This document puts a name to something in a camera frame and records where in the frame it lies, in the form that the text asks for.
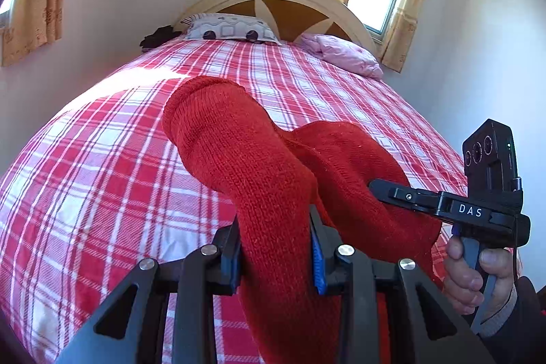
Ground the red knitted sweater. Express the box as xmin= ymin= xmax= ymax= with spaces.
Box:
xmin=162 ymin=77 xmax=441 ymax=363

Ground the dark right sleeve forearm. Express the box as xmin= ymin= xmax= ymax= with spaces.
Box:
xmin=480 ymin=276 xmax=545 ymax=363

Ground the right hand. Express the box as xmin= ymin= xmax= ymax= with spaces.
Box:
xmin=443 ymin=236 xmax=517 ymax=323

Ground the red white plaid bedspread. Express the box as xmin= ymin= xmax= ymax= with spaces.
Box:
xmin=1 ymin=39 xmax=466 ymax=363

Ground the yellow curtain right of window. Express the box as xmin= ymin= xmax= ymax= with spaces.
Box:
xmin=379 ymin=0 xmax=424 ymax=73

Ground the pink pillow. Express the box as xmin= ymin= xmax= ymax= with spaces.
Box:
xmin=294 ymin=33 xmax=383 ymax=81

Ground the black cloth beside bed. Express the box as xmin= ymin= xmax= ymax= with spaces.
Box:
xmin=140 ymin=25 xmax=182 ymax=53

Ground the white patterned pillow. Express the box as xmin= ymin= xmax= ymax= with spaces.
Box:
xmin=181 ymin=13 xmax=281 ymax=45

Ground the cream wooden headboard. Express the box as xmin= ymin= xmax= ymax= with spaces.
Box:
xmin=173 ymin=0 xmax=378 ymax=56

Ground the side window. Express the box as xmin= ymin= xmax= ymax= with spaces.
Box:
xmin=0 ymin=0 xmax=14 ymax=28

